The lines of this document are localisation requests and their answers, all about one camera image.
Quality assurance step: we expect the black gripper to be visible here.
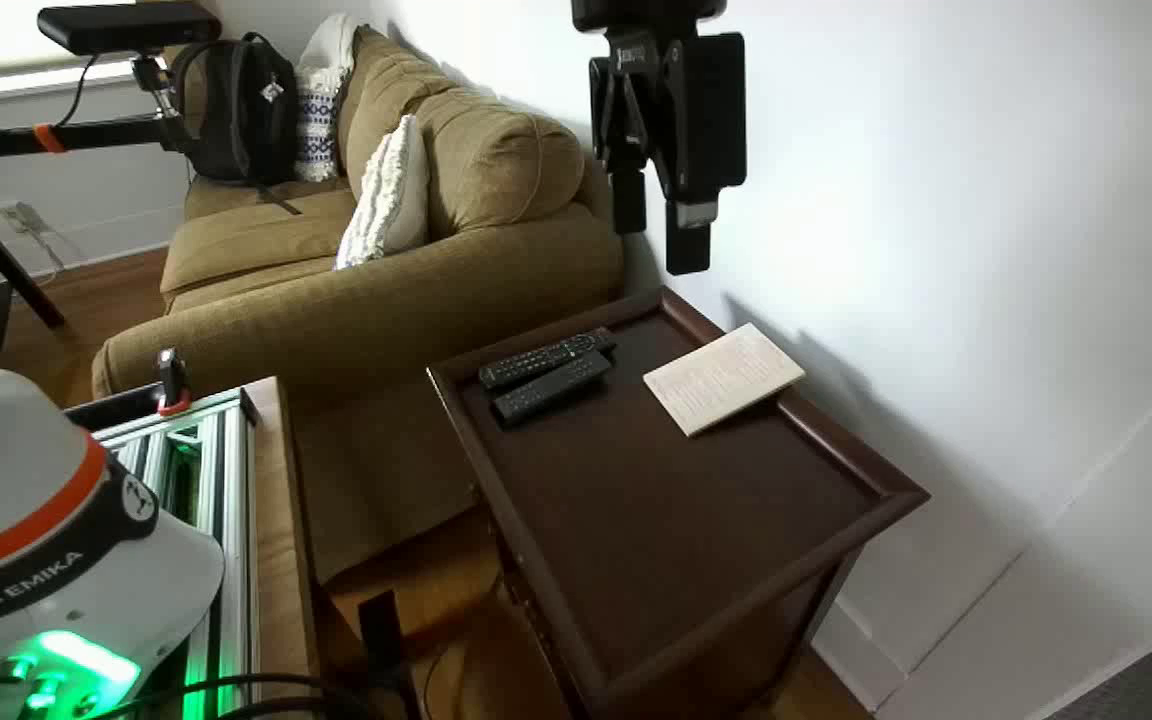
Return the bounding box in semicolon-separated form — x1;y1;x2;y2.
573;0;747;274

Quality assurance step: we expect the beige book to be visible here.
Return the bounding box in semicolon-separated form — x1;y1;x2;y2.
646;323;806;436

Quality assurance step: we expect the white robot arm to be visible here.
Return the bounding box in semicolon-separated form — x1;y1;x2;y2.
0;26;625;720

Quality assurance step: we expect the olive brown sofa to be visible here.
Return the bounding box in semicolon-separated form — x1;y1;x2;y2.
94;26;625;580

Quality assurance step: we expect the black remote control upper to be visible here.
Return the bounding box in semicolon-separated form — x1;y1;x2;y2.
475;327;615;391

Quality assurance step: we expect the black remote control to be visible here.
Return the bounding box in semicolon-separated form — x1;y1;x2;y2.
475;327;615;391
494;350;613;429

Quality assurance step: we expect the black remote control lower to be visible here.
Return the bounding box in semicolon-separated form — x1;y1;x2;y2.
494;350;613;429

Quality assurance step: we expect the white patterned pillow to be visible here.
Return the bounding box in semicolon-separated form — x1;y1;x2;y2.
338;113;428;267

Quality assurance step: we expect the dark wooden side table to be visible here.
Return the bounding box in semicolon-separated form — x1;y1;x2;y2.
428;292;923;720

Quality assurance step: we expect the black backpack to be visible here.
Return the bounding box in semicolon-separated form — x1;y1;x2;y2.
169;33;302;188

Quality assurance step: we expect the black camera on stand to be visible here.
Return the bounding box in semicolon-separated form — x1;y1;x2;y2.
37;0;219;56

